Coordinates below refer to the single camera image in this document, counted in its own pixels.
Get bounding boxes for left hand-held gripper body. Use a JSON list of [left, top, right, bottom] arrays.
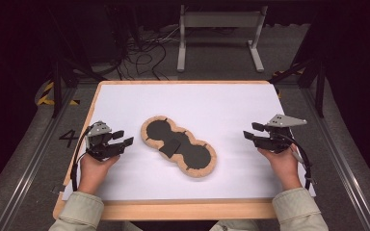
[[84, 120, 125, 162]]

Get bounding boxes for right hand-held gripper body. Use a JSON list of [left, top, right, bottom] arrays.
[[253, 114, 308, 154]]

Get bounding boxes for cork folding case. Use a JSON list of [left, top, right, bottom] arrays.
[[140, 115, 219, 179]]

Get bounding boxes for person's left hand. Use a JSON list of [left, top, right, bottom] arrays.
[[77, 153, 121, 195]]

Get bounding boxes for person's right hand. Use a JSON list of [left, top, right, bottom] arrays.
[[257, 143, 304, 193]]

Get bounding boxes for white table sheet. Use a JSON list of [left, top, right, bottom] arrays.
[[62, 84, 317, 202]]

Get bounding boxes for yellow black hazard tape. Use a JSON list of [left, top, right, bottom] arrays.
[[37, 81, 81, 107], [271, 67, 304, 99]]

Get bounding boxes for black metal stand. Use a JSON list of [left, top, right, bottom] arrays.
[[46, 6, 109, 118], [268, 13, 328, 118]]

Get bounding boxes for wooden table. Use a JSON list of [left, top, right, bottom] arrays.
[[52, 80, 319, 221]]

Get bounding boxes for grey metal stand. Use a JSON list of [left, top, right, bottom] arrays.
[[176, 4, 269, 73]]

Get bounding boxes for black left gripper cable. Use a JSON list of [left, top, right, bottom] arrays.
[[70, 126, 93, 193]]

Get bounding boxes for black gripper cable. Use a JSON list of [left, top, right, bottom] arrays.
[[70, 126, 93, 193], [280, 133, 314, 191]]

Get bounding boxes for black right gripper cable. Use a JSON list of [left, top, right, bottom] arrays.
[[280, 133, 314, 191]]

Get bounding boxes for metal floor rail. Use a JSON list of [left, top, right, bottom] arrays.
[[0, 86, 78, 231], [302, 88, 370, 231]]

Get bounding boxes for black floor cables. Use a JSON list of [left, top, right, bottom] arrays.
[[115, 27, 181, 81]]

